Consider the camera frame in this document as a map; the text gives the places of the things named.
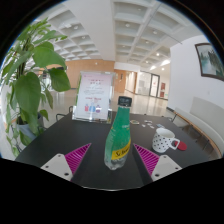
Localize recessed ceiling lights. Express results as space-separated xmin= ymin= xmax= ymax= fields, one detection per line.
xmin=71 ymin=21 xmax=171 ymax=68

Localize clear acrylic sign stand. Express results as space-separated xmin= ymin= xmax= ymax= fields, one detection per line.
xmin=71 ymin=70 xmax=116 ymax=124

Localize dark-framed landscape painting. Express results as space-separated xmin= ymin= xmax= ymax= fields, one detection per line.
xmin=194 ymin=42 xmax=224 ymax=82

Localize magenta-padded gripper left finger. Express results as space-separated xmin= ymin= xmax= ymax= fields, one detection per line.
xmin=40 ymin=143 xmax=93 ymax=186

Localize flat round red coaster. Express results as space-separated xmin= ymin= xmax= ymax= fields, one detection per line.
xmin=172 ymin=139 xmax=188 ymax=152

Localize green plastic drink bottle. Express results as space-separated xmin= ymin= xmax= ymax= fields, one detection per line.
xmin=104 ymin=96 xmax=133 ymax=171

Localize white mug with black dots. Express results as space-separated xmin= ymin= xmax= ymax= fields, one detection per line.
xmin=151 ymin=127 xmax=181 ymax=154

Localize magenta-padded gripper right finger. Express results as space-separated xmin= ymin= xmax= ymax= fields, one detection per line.
xmin=132 ymin=143 xmax=183 ymax=186

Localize long white cushioned bench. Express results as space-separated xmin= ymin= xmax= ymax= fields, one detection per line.
xmin=166 ymin=96 xmax=224 ymax=159

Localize green leafy potted plant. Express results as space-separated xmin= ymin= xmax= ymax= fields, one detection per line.
xmin=0 ymin=18 xmax=72 ymax=158

